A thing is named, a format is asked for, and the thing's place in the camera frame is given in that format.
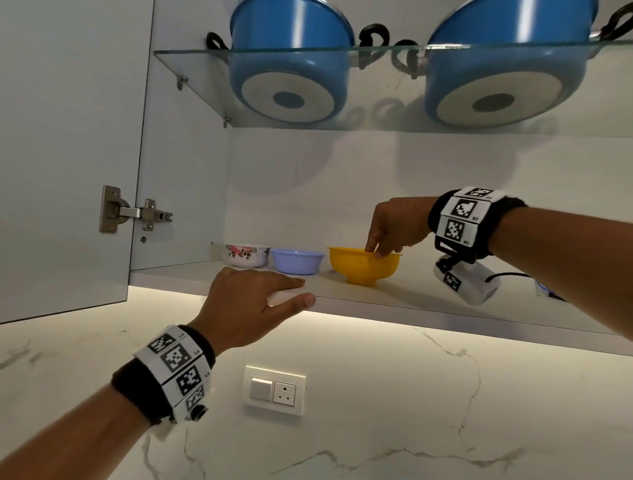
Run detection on metal cabinet hinge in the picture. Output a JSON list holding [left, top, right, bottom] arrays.
[[99, 185, 174, 235]]

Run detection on white wall socket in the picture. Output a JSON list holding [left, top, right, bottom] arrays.
[[243, 365, 308, 417]]

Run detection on person's left forearm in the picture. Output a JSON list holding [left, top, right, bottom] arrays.
[[0, 384, 150, 480]]

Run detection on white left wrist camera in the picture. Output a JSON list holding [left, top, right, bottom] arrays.
[[176, 398, 211, 427]]

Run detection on right wrist marker band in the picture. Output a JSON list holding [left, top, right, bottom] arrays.
[[427, 186, 528, 262]]

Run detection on person's right hand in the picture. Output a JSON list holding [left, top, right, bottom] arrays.
[[365, 196, 439, 256]]

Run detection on wrist marker band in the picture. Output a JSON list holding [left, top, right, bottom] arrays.
[[427, 186, 528, 262], [111, 324, 217, 427]]

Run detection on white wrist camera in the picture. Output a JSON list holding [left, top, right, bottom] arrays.
[[176, 398, 211, 427], [433, 255, 502, 306]]

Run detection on small lavender bowl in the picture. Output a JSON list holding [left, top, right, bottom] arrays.
[[269, 247, 326, 276]]

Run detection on yellow bowl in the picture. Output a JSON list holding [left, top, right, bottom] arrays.
[[328, 246, 403, 287]]

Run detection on person's left hand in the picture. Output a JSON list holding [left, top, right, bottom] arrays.
[[188, 267, 318, 355]]

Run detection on person's right forearm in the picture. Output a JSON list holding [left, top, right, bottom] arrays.
[[489, 206, 633, 342]]

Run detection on blue pan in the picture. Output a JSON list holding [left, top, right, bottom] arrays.
[[392, 0, 633, 130], [206, 0, 392, 125]]

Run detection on glass shelf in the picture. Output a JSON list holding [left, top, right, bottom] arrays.
[[153, 40, 633, 140]]

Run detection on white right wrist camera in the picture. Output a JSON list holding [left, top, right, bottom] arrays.
[[433, 255, 502, 306]]

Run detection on left wrist marker band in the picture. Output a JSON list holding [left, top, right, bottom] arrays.
[[111, 324, 217, 427]]

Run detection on white floral bowl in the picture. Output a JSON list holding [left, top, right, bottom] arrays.
[[224, 243, 270, 269]]

